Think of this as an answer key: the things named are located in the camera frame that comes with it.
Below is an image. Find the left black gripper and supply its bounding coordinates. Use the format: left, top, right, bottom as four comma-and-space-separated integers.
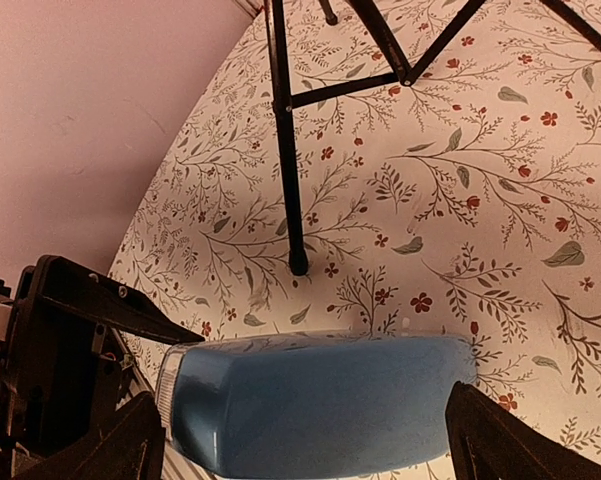
0, 255, 204, 457

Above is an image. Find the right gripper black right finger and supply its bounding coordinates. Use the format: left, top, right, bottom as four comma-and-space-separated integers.
445, 382, 601, 480

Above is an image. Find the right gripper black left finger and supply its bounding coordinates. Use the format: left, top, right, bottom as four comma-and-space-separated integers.
16, 391, 165, 480

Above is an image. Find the blue metronome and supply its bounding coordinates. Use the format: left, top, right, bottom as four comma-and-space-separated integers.
155, 331, 476, 479

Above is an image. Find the black music stand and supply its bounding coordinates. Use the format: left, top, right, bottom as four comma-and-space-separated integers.
264, 0, 601, 277

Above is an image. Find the floral table mat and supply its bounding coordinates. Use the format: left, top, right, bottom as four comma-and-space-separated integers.
110, 1, 601, 465

